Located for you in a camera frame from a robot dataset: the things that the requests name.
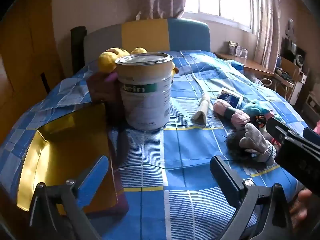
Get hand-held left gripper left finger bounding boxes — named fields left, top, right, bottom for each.
left=29, top=155, right=110, bottom=240

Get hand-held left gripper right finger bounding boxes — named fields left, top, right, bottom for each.
left=209, top=156, right=293, bottom=240

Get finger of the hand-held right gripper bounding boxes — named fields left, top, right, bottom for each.
left=266, top=117, right=304, bottom=147
left=303, top=127, right=320, bottom=143

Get grey knitted glove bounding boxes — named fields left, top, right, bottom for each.
left=239, top=122, right=277, bottom=163

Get teal plush toy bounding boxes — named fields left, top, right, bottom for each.
left=242, top=99, right=282, bottom=120

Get pink towel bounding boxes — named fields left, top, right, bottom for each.
left=212, top=99, right=250, bottom=127

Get black spotted soft toy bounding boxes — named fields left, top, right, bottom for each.
left=252, top=114, right=267, bottom=128

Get person's right hand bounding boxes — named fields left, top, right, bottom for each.
left=290, top=189, right=313, bottom=228

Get black fluffy item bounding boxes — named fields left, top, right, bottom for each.
left=226, top=130, right=253, bottom=160

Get blue plaid bedsheet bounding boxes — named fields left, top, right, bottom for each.
left=0, top=50, right=313, bottom=240

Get white cabinet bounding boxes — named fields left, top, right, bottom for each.
left=290, top=72, right=310, bottom=105

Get purple box with gold lining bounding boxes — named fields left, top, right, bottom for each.
left=16, top=72, right=129, bottom=215

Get beige rolled cloth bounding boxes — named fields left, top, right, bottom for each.
left=191, top=92, right=213, bottom=127

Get wooden desk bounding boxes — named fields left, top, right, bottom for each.
left=215, top=52, right=274, bottom=80

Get dark shelf with appliances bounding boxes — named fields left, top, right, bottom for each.
left=280, top=17, right=307, bottom=68

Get clear plastic containers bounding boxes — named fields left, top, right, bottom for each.
left=229, top=41, right=248, bottom=57

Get large white tin can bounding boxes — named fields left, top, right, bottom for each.
left=115, top=52, right=174, bottom=130

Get yellow giraffe plush toy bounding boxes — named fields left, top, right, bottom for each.
left=98, top=47, right=179, bottom=80

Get window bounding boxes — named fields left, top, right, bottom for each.
left=182, top=0, right=258, bottom=34

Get wooden wardrobe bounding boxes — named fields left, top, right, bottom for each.
left=0, top=0, right=73, bottom=143

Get grey yellow blue headboard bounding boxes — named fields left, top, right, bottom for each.
left=84, top=18, right=210, bottom=67

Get dark upright post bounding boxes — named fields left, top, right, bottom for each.
left=71, top=26, right=87, bottom=75

